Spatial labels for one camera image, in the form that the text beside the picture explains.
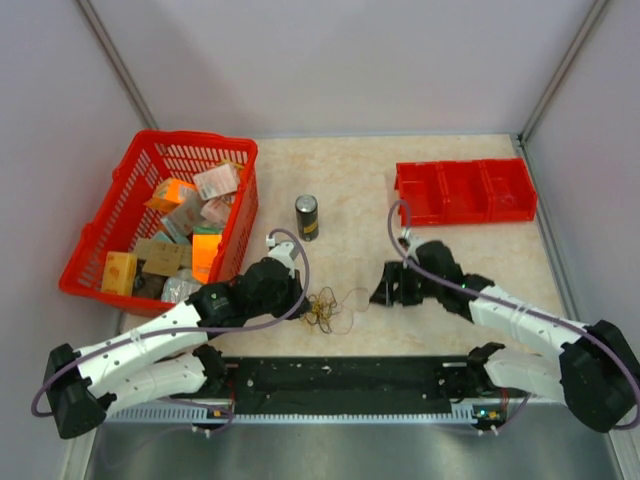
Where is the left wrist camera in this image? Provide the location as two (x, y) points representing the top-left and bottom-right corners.
(265, 236), (300, 278)

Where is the silver foil packet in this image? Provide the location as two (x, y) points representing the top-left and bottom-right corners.
(160, 269), (203, 304)

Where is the red divided bin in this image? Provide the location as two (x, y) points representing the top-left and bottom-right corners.
(394, 158), (537, 227)

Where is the yellow wire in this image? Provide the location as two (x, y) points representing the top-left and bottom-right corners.
(305, 294), (341, 335)

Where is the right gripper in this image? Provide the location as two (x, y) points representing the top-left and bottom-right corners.
(369, 260), (443, 307)

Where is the pink packet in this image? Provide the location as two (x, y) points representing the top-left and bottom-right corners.
(193, 164), (240, 201)

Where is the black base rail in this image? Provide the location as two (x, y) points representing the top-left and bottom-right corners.
(169, 355), (531, 416)

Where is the bright orange carton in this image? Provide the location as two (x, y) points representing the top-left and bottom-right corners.
(192, 228), (222, 284)

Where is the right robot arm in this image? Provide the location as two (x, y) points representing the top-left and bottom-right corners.
(370, 235), (639, 433)

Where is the orange box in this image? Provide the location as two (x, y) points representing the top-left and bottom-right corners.
(144, 178), (198, 214)

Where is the red plastic basket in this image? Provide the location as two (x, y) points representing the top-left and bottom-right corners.
(57, 129), (260, 317)

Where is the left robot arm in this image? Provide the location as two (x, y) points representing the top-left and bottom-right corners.
(42, 257), (310, 440)

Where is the black drink can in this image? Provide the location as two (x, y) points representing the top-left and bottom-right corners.
(295, 194), (319, 242)

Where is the brown cardboard box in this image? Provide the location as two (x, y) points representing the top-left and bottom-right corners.
(133, 238), (192, 277)

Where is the yellow sponge box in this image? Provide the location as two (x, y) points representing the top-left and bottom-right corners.
(100, 251), (138, 296)

